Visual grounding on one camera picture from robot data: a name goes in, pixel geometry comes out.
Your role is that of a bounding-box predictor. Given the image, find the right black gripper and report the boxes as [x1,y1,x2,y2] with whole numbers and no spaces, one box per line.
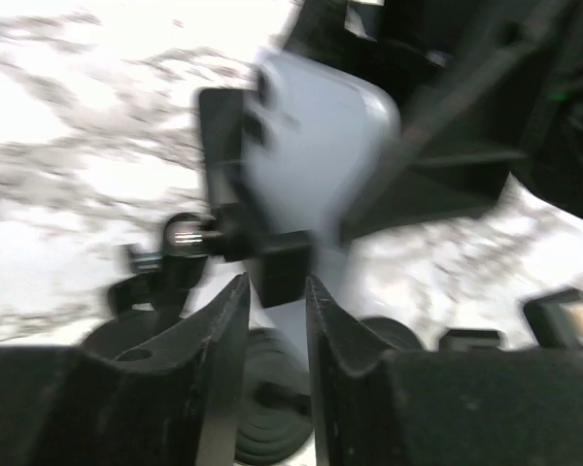
[284,1,583,243]

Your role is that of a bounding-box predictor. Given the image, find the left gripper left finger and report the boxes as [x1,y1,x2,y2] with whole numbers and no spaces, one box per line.
[0,275,251,465]

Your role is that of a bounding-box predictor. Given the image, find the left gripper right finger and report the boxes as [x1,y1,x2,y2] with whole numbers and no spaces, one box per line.
[306,278,583,465]

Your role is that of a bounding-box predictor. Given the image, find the phone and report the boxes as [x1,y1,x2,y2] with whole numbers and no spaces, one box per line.
[240,48,402,370]

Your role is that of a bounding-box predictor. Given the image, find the round stand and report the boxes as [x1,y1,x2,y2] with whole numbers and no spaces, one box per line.
[438,328,502,351]
[360,316,425,351]
[80,86,317,466]

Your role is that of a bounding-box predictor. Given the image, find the black folding phone stand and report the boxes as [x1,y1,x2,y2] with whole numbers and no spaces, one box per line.
[522,287,583,350]

